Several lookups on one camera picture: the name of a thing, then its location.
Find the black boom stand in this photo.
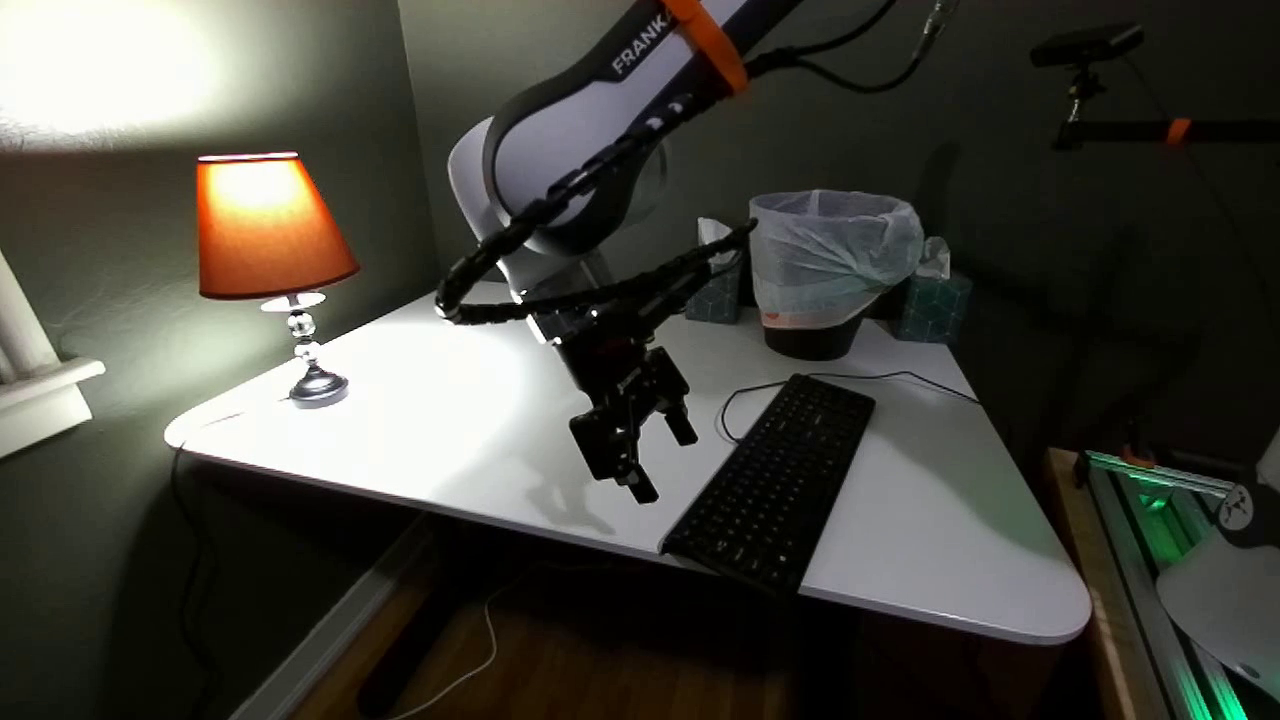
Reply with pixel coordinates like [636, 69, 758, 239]
[1046, 61, 1280, 157]

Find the translucent plastic bin liner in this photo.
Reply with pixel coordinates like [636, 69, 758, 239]
[744, 184, 933, 331]

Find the black camera on boom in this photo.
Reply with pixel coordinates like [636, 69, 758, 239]
[1022, 22, 1152, 71]

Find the black computer keyboard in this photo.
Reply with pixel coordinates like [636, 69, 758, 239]
[657, 374, 880, 599]

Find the black keyboard cable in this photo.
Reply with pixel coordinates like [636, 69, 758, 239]
[716, 364, 983, 450]

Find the orange shade table lamp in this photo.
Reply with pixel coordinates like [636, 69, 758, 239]
[192, 148, 365, 412]

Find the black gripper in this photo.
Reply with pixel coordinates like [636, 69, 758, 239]
[558, 299, 700, 507]

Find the aluminium frame rail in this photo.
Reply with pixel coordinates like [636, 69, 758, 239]
[1076, 450, 1264, 720]

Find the white round disc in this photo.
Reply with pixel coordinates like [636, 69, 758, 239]
[1152, 530, 1280, 701]

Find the white floor cable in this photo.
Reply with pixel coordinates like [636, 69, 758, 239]
[397, 597, 503, 720]

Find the orange strap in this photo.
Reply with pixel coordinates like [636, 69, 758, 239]
[661, 0, 754, 102]

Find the black corrugated cable conduit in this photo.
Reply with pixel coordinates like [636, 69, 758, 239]
[432, 113, 762, 331]

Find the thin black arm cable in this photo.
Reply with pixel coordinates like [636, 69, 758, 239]
[751, 0, 963, 102]

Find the teal patterned tissue box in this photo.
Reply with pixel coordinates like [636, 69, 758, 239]
[677, 217, 747, 327]
[890, 238, 959, 344]

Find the black waste bin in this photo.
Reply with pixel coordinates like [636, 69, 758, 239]
[758, 295, 870, 364]

